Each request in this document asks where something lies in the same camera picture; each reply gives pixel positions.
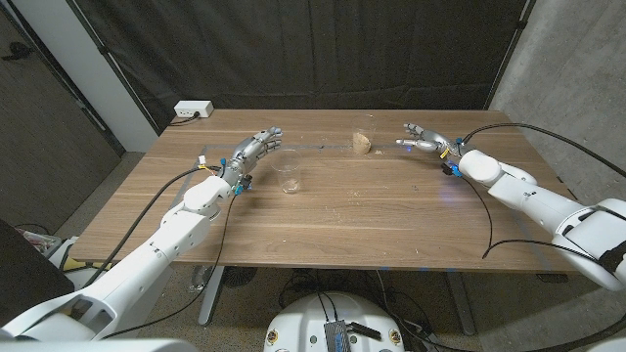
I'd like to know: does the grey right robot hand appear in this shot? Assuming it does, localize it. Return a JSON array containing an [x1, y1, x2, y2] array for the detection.
[[394, 122, 464, 160]]

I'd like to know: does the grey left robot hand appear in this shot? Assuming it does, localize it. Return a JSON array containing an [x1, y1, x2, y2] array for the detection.
[[222, 125, 285, 190]]

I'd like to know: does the clear plastic cup with sugar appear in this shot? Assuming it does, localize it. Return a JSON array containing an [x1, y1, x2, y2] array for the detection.
[[351, 113, 378, 156]]

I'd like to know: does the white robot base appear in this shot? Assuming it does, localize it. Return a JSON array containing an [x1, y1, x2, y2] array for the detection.
[[262, 291, 408, 352]]

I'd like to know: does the white power strip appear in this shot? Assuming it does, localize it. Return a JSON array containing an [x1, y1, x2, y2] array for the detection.
[[173, 100, 215, 119]]

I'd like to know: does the black backdrop curtain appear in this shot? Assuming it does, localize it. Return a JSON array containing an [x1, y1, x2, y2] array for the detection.
[[66, 0, 537, 134]]

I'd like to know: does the black round fan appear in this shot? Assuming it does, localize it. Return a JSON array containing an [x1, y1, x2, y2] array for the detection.
[[221, 266, 259, 289]]

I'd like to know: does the grey table leg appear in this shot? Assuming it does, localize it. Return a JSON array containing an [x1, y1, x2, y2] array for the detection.
[[443, 271, 478, 337], [197, 265, 227, 327]]

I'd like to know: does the grey electronics box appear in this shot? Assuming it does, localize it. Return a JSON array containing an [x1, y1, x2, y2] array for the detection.
[[323, 319, 353, 352]]

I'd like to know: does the white and yellow floor item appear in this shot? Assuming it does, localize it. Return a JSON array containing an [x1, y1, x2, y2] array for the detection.
[[45, 236, 99, 290]]

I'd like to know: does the colourful cloth pile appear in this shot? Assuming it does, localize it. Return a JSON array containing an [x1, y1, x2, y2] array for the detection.
[[18, 228, 63, 256]]

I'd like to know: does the white robot torso edge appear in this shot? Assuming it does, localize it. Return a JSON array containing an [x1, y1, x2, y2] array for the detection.
[[0, 337, 198, 352]]

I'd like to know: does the black chair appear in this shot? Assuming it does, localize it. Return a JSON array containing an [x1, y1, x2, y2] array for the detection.
[[0, 219, 75, 325]]

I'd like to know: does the black power strip cable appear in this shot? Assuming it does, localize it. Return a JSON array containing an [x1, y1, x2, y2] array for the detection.
[[167, 112, 202, 128]]

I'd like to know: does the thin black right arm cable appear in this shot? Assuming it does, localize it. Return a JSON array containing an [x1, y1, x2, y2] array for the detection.
[[459, 174, 601, 263]]

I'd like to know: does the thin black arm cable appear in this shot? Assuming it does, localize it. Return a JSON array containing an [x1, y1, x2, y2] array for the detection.
[[459, 174, 601, 263], [101, 192, 239, 340]]

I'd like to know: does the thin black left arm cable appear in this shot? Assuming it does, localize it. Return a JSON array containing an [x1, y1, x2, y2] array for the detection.
[[101, 192, 239, 340]]

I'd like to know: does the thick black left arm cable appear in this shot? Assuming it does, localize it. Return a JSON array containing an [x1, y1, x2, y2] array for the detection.
[[79, 165, 224, 290]]

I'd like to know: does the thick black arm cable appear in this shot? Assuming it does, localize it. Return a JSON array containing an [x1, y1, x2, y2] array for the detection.
[[79, 165, 224, 290], [461, 121, 626, 180]]

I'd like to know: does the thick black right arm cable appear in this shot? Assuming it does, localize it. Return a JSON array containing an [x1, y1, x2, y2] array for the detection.
[[461, 121, 626, 180]]

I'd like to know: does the black door handle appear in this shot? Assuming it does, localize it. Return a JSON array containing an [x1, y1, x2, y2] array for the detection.
[[0, 40, 33, 63]]

